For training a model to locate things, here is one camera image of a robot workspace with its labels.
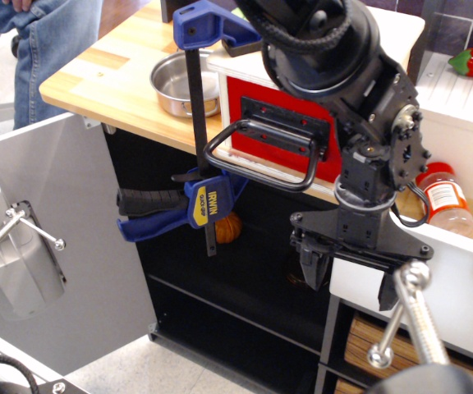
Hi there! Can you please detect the orange toy pumpkin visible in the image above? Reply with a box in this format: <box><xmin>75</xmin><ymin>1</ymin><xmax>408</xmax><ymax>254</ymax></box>
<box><xmin>215</xmin><ymin>211</ymin><xmax>243</xmax><ymax>244</ymax></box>

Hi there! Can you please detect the white toy sink unit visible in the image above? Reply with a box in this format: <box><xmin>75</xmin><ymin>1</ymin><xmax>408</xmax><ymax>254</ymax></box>
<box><xmin>328</xmin><ymin>50</ymin><xmax>473</xmax><ymax>369</ymax></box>

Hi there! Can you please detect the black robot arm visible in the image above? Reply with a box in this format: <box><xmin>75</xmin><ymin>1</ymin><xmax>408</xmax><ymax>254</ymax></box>
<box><xmin>238</xmin><ymin>1</ymin><xmax>433</xmax><ymax>311</ymax></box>

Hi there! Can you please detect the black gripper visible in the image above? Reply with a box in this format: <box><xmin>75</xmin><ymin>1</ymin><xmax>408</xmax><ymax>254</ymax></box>
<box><xmin>291</xmin><ymin>205</ymin><xmax>434</xmax><ymax>311</ymax></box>

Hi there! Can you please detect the white wooden box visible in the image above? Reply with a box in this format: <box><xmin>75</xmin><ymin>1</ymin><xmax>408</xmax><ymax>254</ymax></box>
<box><xmin>208</xmin><ymin>7</ymin><xmax>425</xmax><ymax>202</ymax></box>

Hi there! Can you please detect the red lid spice jar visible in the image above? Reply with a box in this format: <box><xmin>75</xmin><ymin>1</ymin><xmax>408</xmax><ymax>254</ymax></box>
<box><xmin>416</xmin><ymin>162</ymin><xmax>473</xmax><ymax>238</ymax></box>

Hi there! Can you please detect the person in blue jeans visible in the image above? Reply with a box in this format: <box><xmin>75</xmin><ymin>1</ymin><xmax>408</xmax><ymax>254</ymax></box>
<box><xmin>0</xmin><ymin>0</ymin><xmax>103</xmax><ymax>129</ymax></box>

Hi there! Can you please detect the silver foreground clamp screw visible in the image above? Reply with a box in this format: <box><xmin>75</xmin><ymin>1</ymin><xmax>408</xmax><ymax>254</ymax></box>
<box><xmin>367</xmin><ymin>259</ymin><xmax>450</xmax><ymax>369</ymax></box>

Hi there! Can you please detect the grey cabinet door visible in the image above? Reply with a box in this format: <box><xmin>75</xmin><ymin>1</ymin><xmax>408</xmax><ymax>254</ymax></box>
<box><xmin>0</xmin><ymin>113</ymin><xmax>154</xmax><ymax>375</ymax></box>

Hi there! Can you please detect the stainless steel pot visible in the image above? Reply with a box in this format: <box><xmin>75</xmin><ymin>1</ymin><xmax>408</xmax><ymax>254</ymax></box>
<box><xmin>150</xmin><ymin>49</ymin><xmax>220</xmax><ymax>118</ymax></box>

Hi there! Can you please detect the blue Irwin bar clamp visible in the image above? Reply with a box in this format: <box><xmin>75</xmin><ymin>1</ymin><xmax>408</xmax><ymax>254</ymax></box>
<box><xmin>117</xmin><ymin>1</ymin><xmax>260</xmax><ymax>256</ymax></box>

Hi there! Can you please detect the black cabinet frame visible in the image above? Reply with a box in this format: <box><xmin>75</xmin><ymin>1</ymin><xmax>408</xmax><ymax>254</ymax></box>
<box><xmin>103</xmin><ymin>127</ymin><xmax>344</xmax><ymax>394</ymax></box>

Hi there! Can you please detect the black metal drawer handle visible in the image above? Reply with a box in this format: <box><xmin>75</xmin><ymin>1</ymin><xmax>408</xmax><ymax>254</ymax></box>
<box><xmin>204</xmin><ymin>97</ymin><xmax>330</xmax><ymax>193</ymax></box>

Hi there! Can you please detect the red front wooden drawer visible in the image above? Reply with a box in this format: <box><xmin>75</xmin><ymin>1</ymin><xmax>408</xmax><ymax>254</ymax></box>
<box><xmin>227</xmin><ymin>76</ymin><xmax>342</xmax><ymax>183</ymax></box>

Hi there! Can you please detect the dark round orange-centred toy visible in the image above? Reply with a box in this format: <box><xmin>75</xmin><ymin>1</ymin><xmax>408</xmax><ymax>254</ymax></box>
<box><xmin>286</xmin><ymin>267</ymin><xmax>309</xmax><ymax>290</ymax></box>

